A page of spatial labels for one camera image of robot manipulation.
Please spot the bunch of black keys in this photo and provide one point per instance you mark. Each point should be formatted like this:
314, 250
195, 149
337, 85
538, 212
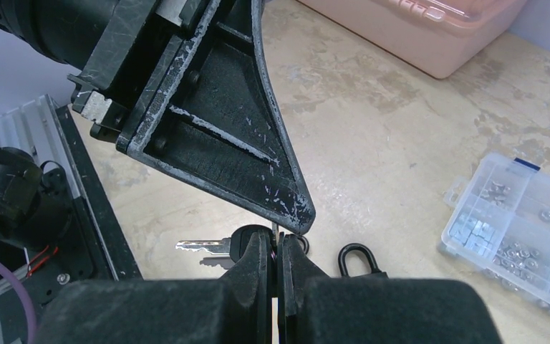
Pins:
235, 245

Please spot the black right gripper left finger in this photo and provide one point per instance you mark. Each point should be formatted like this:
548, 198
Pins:
234, 308

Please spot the clear plastic screw organizer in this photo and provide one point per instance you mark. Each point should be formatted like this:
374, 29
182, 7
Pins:
500, 225

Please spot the orange and black padlock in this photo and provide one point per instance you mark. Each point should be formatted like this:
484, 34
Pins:
358, 260

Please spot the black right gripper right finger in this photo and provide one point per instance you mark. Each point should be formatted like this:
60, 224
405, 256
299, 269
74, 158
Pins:
316, 308

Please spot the pink plastic toolbox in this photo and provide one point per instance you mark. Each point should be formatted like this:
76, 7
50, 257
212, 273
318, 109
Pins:
436, 37

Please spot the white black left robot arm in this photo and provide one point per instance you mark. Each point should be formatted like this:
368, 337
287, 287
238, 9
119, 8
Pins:
65, 31

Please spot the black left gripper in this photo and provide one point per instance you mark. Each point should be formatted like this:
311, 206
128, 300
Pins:
183, 87

